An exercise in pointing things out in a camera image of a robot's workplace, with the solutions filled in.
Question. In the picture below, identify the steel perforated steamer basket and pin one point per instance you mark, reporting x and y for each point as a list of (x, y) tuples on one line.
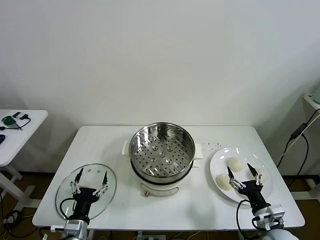
[(162, 155)]

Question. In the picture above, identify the white round plate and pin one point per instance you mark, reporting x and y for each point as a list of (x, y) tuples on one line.
[(220, 162)]

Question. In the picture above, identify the white side table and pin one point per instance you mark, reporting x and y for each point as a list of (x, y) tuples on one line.
[(25, 140)]

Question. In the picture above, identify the white steamed baozi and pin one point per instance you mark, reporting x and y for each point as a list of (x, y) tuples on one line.
[(222, 181), (235, 164), (263, 172)]

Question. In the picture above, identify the round glass pot lid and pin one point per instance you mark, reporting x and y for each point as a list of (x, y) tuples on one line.
[(111, 181)]

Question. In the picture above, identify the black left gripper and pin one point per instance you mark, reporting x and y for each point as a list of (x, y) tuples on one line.
[(86, 197)]

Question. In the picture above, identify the blue object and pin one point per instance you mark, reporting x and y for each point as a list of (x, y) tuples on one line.
[(1, 139)]

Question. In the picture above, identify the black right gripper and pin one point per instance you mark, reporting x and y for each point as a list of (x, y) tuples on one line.
[(252, 193)]

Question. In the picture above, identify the white electric cooking pot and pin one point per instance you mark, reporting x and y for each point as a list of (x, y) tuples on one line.
[(160, 187)]

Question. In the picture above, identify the small black device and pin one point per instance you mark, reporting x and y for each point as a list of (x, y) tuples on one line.
[(16, 115)]

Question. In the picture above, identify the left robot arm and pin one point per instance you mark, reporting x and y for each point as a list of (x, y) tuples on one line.
[(75, 228)]

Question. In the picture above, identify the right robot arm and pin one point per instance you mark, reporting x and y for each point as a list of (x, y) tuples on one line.
[(263, 216)]

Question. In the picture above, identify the white shelf table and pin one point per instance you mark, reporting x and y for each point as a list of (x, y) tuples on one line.
[(308, 98)]

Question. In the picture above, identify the dark crumbs scatter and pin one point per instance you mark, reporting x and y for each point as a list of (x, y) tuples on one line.
[(212, 144)]

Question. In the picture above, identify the pale green box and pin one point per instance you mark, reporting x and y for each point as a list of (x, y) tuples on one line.
[(317, 96)]

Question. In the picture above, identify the right wrist silver bracket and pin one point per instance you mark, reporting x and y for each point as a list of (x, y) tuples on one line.
[(276, 213)]

